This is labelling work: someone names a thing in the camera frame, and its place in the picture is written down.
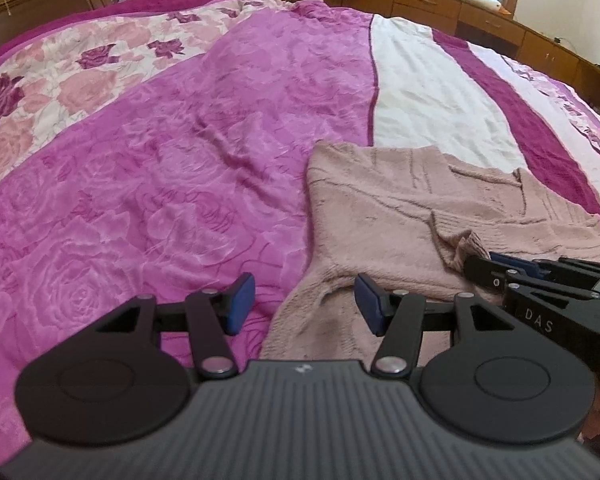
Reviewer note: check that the pink knit cardigan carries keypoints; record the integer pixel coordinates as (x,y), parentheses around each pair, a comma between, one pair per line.
(380,210)

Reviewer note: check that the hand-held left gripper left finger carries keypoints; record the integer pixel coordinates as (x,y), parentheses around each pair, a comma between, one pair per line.
(240,305)

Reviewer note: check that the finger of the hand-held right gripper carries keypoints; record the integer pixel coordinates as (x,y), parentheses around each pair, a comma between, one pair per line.
(517,265)
(487,275)

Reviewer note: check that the pink floral plush blanket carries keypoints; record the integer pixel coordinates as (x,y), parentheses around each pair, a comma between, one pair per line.
(180,160)

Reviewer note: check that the long wooden cabinet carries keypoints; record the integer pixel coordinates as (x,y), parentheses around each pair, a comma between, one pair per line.
(430,5)

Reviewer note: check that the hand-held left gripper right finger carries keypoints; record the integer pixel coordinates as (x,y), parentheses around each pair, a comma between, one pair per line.
(370,305)

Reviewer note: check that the magenta white striped bedspread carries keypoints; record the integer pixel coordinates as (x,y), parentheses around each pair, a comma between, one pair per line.
(430,100)

